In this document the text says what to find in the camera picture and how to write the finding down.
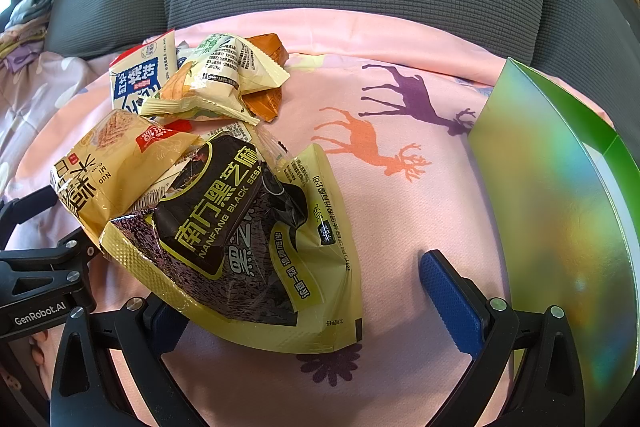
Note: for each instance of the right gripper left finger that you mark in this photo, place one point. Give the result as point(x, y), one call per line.
point(105, 358)

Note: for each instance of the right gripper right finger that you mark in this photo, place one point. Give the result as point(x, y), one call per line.
point(548, 388)

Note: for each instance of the yellow rice cake packet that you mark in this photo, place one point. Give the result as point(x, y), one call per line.
point(113, 165)

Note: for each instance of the black sesame paste bag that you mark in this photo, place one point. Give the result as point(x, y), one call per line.
point(252, 245)

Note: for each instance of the red white biscuit packet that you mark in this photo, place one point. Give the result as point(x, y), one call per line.
point(140, 72)

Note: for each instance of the pale green cracker packet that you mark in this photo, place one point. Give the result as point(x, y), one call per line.
point(210, 82)

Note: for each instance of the orange snack packet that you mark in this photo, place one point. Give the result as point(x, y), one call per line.
point(265, 96)

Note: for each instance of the mauve spotted quilt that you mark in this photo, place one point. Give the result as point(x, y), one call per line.
point(33, 95)

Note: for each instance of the green cardboard box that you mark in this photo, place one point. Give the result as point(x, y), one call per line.
point(564, 190)

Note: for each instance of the folded floral cloth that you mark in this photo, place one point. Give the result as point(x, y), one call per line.
point(22, 37)

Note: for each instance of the pink deer print blanket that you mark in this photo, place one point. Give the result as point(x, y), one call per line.
point(378, 93)

